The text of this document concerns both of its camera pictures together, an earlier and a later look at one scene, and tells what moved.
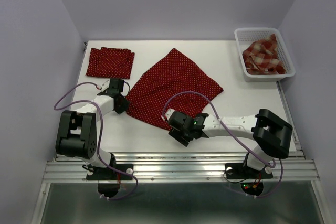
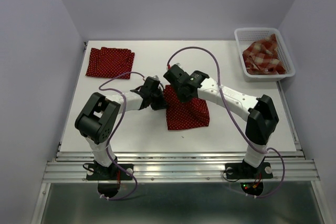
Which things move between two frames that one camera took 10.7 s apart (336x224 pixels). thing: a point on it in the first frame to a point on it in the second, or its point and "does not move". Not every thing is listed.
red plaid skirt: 261,57 does not move
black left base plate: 106,173 does not move
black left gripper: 124,107 to 162,104
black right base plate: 241,171 does not move
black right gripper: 179,135 to 184,99
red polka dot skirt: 112,63 does not move
